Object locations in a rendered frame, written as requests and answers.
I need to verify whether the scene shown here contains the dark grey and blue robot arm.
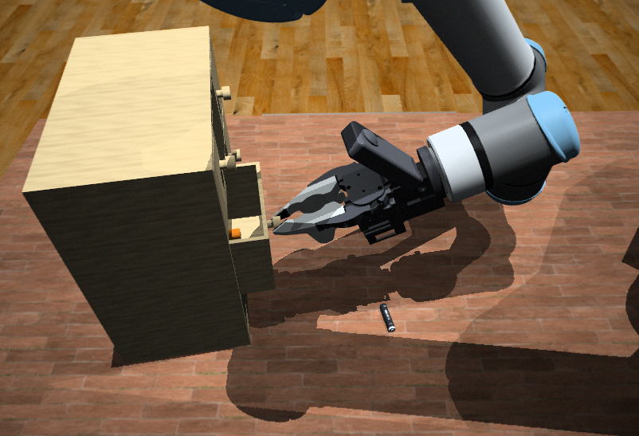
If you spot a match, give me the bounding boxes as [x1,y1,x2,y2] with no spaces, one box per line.
[200,0,580,206]

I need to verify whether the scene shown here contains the tan wooden drawer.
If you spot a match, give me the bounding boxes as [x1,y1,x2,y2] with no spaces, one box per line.
[225,163,281,294]
[241,293,249,330]

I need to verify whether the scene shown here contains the black battery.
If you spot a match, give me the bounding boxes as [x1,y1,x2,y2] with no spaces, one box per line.
[379,303,395,332]

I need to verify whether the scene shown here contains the orange aa battery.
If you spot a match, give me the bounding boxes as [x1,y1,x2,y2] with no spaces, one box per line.
[229,228,241,240]

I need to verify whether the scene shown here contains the beige wooden drawer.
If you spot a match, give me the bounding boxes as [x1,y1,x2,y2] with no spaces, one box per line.
[211,100,237,235]
[210,39,231,153]
[222,107,241,162]

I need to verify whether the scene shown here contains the wooden chest of drawers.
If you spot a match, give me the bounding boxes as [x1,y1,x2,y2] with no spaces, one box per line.
[22,26,251,363]

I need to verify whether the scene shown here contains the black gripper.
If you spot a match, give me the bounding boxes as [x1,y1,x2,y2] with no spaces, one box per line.
[271,145,446,245]

